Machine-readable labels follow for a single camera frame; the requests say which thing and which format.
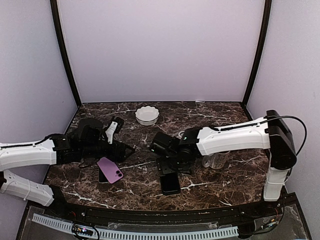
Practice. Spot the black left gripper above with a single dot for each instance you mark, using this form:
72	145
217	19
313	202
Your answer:
121	147

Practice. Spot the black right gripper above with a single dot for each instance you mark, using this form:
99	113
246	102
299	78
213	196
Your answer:
164	168

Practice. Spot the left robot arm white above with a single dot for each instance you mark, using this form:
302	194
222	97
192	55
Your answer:
90	140

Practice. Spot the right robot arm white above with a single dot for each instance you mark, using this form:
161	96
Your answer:
267	133

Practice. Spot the silver smartphone under purple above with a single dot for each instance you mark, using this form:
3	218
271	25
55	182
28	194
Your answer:
101	177

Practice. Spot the white scalloped ceramic bowl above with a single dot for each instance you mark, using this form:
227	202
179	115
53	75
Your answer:
147	115

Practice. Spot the white patterned mug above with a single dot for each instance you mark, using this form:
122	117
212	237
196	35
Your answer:
216	160

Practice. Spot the green circuit board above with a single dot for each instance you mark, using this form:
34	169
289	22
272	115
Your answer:
81	231

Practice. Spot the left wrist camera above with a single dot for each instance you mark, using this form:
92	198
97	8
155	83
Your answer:
114	127

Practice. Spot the white slotted cable duct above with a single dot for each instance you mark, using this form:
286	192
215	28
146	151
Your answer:
119	231

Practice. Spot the black front rail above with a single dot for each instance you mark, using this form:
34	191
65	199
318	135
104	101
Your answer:
196	203

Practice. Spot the black frame post left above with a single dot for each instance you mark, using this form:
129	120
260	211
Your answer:
63	51

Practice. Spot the black frame post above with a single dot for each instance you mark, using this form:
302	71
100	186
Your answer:
258	52
63	51

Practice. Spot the black frame post right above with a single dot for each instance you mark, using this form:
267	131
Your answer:
258	52

